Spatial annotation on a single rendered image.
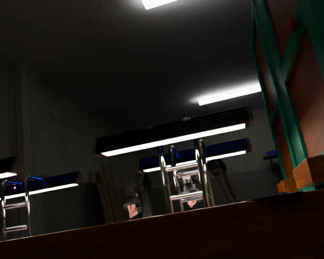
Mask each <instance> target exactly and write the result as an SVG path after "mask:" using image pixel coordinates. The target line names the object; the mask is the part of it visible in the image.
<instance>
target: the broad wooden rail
mask: <svg viewBox="0 0 324 259"><path fill-rule="evenodd" d="M0 259H324V189H318V190H312V191H305V192H299V193H293V194H287V195H281V196H274V197H268V198H262V199H256V200H250V201H244V202H237V203H231V204H227V205H221V206H215V207H209V208H202V209H196V210H190V211H184V212H177V213H171V214H165V215H159V216H152V217H146V218H140V219H134V220H127V221H121V222H117V223H111V224H105V225H98V226H92V227H86V228H80V229H74V230H67V231H61V232H55V233H49V234H43V235H36V236H30V237H24V238H18V239H12V240H6V241H1V242H0Z"/></svg>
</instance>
